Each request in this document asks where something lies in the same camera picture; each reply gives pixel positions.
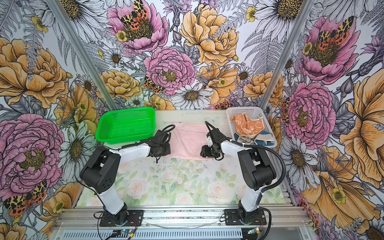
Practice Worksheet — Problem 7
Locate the white ventilated cable duct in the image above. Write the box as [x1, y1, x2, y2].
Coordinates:
[57, 228, 243, 240]

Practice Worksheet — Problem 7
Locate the green plastic basket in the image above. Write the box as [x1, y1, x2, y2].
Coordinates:
[96, 107, 156, 145]

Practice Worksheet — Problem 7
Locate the right aluminium frame post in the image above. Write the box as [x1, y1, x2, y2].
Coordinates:
[259, 0, 315, 110]

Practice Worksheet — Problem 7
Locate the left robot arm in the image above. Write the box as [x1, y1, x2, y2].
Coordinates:
[80, 125, 175, 226]

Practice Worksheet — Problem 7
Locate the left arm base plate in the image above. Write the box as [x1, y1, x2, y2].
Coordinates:
[100, 210, 144, 227]

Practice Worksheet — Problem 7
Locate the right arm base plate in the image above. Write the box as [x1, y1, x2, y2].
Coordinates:
[224, 208, 267, 226]

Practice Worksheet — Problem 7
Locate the aluminium frame post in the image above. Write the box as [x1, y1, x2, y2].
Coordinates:
[47, 1, 119, 111]
[259, 0, 315, 110]

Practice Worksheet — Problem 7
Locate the white plastic basket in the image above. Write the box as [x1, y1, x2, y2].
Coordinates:
[226, 107, 278, 148]

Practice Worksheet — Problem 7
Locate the aluminium front rail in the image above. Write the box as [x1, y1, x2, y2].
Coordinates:
[57, 205, 311, 230]

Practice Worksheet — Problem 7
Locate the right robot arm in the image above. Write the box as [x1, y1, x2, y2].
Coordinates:
[201, 128, 277, 225]

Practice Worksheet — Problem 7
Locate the orange patterned towel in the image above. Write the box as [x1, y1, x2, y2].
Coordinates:
[230, 113, 265, 136]

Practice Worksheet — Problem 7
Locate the pink towel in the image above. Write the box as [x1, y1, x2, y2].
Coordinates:
[168, 122, 212, 161]

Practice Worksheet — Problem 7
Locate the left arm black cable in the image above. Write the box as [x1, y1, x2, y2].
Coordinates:
[104, 124, 176, 164]

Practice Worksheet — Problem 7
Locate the left aluminium frame post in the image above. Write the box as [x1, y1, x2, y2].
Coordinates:
[47, 1, 119, 111]

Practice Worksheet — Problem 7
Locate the blue white patterned towel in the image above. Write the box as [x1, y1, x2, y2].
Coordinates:
[233, 130, 277, 147]

